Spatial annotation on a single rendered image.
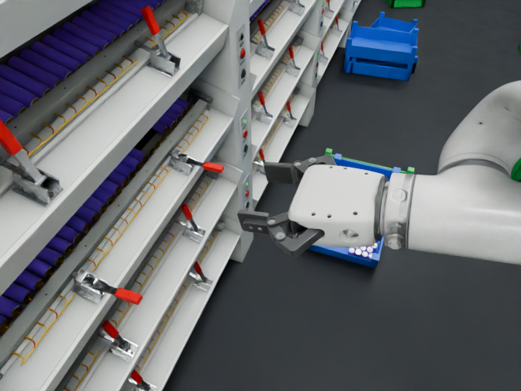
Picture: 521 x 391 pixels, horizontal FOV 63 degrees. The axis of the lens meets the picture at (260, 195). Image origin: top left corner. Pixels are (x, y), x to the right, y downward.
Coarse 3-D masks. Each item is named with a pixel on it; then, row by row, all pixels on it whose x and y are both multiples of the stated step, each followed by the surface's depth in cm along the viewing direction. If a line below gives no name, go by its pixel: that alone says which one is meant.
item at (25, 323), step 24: (192, 120) 80; (168, 144) 75; (144, 168) 70; (144, 192) 69; (120, 216) 66; (96, 240) 60; (72, 264) 57; (48, 288) 55; (24, 312) 52; (24, 336) 52; (0, 360) 48; (24, 360) 50
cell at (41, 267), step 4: (36, 260) 57; (32, 264) 56; (36, 264) 56; (40, 264) 57; (44, 264) 57; (28, 268) 56; (32, 268) 56; (36, 268) 56; (40, 268) 56; (44, 268) 56; (48, 268) 57; (36, 272) 56; (40, 272) 56; (44, 272) 56; (40, 276) 57; (44, 276) 57
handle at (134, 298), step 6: (96, 282) 57; (96, 288) 57; (102, 288) 56; (108, 288) 56; (114, 288) 56; (120, 288) 56; (114, 294) 56; (120, 294) 55; (126, 294) 55; (132, 294) 55; (138, 294) 55; (126, 300) 55; (132, 300) 55; (138, 300) 55
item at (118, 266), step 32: (192, 96) 85; (224, 96) 84; (224, 128) 85; (160, 192) 71; (160, 224) 68; (64, 256) 60; (96, 256) 62; (128, 256) 63; (64, 320) 55; (96, 320) 58; (32, 352) 52; (64, 352) 53; (0, 384) 49; (32, 384) 50
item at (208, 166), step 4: (188, 156) 74; (184, 160) 74; (188, 160) 74; (192, 160) 74; (192, 164) 74; (196, 164) 73; (200, 164) 73; (204, 164) 73; (208, 164) 73; (212, 164) 73; (216, 164) 73; (204, 168) 73; (208, 168) 73; (212, 168) 72; (216, 168) 72; (220, 168) 72; (220, 172) 72
